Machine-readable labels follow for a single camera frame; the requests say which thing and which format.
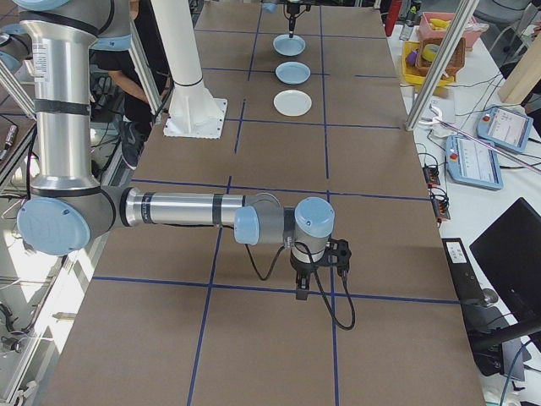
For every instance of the light blue ringed plate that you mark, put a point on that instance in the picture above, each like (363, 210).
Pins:
(287, 46)

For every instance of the white ringed plate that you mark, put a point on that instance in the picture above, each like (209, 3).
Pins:
(293, 102)

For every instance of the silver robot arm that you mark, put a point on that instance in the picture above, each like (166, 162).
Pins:
(63, 105)
(270, 5)

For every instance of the bare person forearm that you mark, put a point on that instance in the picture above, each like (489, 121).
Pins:
(127, 86)

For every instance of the blue smooth plate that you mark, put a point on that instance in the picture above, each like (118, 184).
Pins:
(292, 72)

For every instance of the clear drink bottle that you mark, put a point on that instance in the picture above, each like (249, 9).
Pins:
(406, 25)

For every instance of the purple small item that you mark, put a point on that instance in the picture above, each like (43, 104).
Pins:
(413, 56)

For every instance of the yellow plastic bin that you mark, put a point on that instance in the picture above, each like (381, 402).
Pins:
(410, 72)

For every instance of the pink plastic bin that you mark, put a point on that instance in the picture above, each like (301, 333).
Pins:
(427, 34)

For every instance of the yellow tape roll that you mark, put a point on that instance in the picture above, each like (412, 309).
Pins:
(430, 53)

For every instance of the yellow toy banana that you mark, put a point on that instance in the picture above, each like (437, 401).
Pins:
(439, 23)

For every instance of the black box with white label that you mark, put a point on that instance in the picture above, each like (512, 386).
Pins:
(462, 270)

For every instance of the white plastic claw part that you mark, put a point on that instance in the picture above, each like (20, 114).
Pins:
(435, 114)

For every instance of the brown wicker basket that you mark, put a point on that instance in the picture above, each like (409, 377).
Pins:
(457, 63)

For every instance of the person in black clothes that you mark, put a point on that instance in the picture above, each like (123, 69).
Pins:
(122, 59)

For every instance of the white side table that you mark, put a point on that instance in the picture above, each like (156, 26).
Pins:
(473, 89)

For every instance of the blue grey teach pendant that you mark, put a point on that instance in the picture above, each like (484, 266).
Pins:
(505, 127)
(475, 162)

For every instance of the black laptop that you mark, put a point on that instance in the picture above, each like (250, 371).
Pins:
(511, 254)

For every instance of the grey office chair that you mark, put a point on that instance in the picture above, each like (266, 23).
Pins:
(507, 10)

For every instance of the thin pink rod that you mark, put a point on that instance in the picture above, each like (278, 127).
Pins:
(486, 146)

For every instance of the light wooden plank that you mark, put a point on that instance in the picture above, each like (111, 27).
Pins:
(524, 67)

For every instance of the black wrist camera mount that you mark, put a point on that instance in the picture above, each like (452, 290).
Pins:
(338, 254)

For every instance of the white post with square base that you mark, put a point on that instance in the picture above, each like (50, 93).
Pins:
(186, 63)

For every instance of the aluminium profile post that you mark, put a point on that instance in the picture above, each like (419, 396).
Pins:
(439, 63)

